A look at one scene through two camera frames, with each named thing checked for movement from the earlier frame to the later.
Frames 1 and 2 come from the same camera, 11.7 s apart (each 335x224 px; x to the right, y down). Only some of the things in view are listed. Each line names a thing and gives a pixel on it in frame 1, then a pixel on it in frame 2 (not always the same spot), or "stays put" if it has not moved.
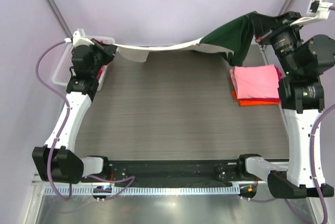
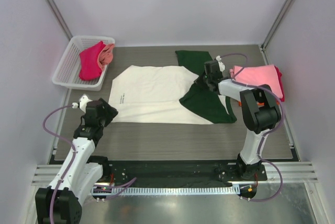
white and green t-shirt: [236, 38] -> [167, 94]
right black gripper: [282, 23] -> [199, 82]
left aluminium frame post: [52, 6] stays put
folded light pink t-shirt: [256, 81] stays put
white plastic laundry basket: [63, 73] stays put
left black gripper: [107, 50] -> [110, 111]
